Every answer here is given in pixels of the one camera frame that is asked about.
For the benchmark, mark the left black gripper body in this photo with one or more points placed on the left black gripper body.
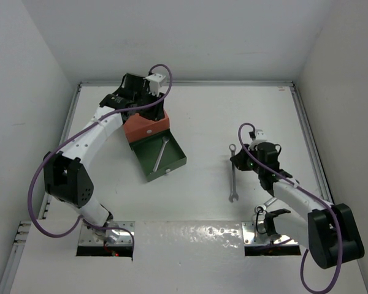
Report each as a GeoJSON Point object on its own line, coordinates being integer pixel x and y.
{"type": "Point", "coordinates": [145, 97]}

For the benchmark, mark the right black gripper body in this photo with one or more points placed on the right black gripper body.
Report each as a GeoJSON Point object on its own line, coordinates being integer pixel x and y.
{"type": "Point", "coordinates": [246, 163]}

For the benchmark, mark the silver open-end wrench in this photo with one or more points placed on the silver open-end wrench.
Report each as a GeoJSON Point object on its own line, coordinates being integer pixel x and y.
{"type": "Point", "coordinates": [233, 195]}

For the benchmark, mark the orange drawer cabinet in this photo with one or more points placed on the orange drawer cabinet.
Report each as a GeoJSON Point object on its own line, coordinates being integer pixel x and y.
{"type": "Point", "coordinates": [137, 128]}

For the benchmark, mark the green bottom drawer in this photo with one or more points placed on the green bottom drawer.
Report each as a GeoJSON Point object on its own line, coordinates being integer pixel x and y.
{"type": "Point", "coordinates": [147, 150]}

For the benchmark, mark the silver ratchet wrench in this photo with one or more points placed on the silver ratchet wrench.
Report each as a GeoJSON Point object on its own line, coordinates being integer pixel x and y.
{"type": "Point", "coordinates": [263, 207]}

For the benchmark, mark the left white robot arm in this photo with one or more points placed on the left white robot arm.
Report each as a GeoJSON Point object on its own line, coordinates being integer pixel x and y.
{"type": "Point", "coordinates": [65, 170]}

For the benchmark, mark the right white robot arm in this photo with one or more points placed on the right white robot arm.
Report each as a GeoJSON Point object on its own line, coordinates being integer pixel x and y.
{"type": "Point", "coordinates": [323, 228]}

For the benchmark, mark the white front cover board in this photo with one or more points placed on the white front cover board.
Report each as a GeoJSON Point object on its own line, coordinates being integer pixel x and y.
{"type": "Point", "coordinates": [169, 257]}

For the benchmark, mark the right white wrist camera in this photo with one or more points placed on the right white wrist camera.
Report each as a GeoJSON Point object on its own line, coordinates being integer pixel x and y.
{"type": "Point", "coordinates": [257, 136]}

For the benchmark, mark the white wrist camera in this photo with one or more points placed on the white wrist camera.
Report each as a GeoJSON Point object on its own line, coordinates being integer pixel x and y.
{"type": "Point", "coordinates": [257, 136]}
{"type": "Point", "coordinates": [155, 83]}

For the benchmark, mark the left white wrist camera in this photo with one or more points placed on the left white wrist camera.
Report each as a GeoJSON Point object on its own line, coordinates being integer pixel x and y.
{"type": "Point", "coordinates": [155, 83]}

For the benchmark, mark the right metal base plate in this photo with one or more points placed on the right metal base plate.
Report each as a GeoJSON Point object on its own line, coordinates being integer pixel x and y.
{"type": "Point", "coordinates": [251, 237]}

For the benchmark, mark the metal base plate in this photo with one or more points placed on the metal base plate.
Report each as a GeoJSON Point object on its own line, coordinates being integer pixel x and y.
{"type": "Point", "coordinates": [92, 237]}
{"type": "Point", "coordinates": [251, 237]}

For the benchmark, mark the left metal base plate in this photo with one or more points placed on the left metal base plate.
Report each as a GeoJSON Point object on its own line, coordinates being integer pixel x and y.
{"type": "Point", "coordinates": [92, 237]}

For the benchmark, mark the aluminium table frame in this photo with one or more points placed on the aluminium table frame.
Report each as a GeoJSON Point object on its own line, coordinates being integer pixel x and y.
{"type": "Point", "coordinates": [205, 117]}

